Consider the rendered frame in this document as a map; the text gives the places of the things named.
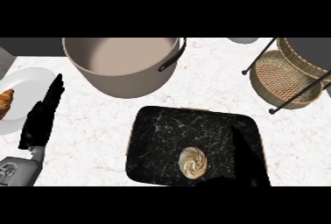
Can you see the dark grey appliance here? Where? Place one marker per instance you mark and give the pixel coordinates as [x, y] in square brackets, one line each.
[29, 46]

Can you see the pale grey round object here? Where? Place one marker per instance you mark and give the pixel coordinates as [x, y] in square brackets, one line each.
[242, 40]

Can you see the white plate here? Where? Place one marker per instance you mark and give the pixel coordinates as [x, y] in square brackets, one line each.
[29, 87]

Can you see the brown croissant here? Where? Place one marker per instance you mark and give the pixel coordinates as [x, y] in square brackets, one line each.
[4, 102]

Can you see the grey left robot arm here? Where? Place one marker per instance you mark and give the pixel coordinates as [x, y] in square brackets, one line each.
[19, 172]

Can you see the black metal basket frame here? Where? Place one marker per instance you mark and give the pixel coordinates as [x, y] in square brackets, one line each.
[297, 97]

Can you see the large beige pot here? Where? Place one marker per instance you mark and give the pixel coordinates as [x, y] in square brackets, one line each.
[124, 75]

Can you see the large round wicker basket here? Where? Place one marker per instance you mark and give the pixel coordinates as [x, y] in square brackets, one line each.
[301, 62]

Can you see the black marble tray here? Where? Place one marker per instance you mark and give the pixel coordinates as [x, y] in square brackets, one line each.
[171, 131]

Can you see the small round wicker basket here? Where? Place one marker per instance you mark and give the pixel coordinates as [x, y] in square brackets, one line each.
[279, 81]

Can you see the cream swirl cupcake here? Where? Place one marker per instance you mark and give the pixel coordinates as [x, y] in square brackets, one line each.
[192, 162]

